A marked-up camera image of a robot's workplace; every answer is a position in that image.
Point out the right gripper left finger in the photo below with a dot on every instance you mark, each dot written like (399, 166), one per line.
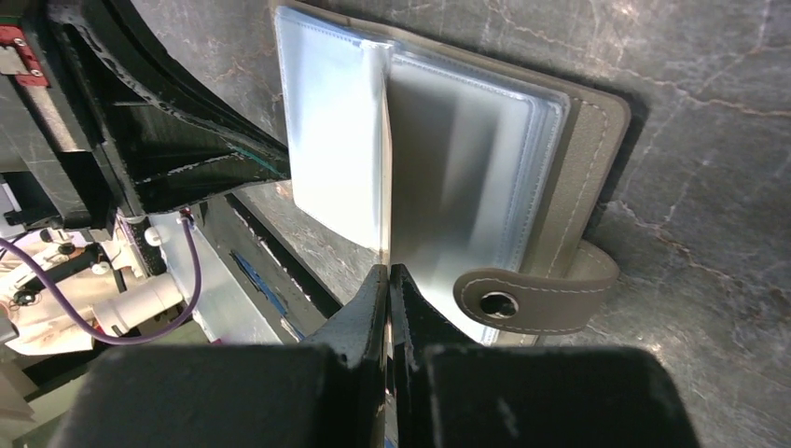
(351, 409)

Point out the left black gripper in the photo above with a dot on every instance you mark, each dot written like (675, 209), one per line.
(99, 121)

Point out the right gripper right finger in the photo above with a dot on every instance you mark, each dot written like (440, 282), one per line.
(437, 368)

